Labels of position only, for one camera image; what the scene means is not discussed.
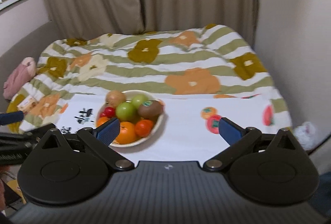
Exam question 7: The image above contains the brown kiwi with sticker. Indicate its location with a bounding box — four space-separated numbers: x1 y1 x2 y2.
137 100 163 119

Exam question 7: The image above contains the left large orange mandarin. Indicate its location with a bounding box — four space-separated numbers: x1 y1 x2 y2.
96 116 109 127

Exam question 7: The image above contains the large orange mandarin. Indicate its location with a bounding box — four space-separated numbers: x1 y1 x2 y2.
96 116 109 127
116 122 138 144

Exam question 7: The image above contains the right large orange mandarin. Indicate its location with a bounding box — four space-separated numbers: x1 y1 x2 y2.
116 122 138 144

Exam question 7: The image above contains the round cherry tomato in bowl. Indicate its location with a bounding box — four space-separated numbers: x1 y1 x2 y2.
103 106 116 118

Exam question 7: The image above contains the front green apple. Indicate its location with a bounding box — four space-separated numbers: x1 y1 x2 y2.
116 102 136 122

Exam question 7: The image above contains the green apple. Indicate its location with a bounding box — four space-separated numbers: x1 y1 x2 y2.
116 102 136 122
131 94 149 109

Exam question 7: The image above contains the red yellow apple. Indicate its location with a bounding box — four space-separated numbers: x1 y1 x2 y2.
106 90 126 108

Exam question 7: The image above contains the small mandarin in bowl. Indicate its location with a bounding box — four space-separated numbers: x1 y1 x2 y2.
134 119 154 138

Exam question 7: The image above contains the pink plush toy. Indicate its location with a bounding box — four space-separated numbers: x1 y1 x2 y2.
3 57 36 100

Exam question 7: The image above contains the cream fruit bowl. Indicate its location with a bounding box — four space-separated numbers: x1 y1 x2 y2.
95 90 165 148

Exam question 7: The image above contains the rear green apple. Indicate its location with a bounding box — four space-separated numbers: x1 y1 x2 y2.
131 94 149 109

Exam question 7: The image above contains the grey bed headboard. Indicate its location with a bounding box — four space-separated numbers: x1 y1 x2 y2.
1 21 63 112

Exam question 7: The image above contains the floral striped quilt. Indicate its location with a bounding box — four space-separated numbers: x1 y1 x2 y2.
7 24 292 133

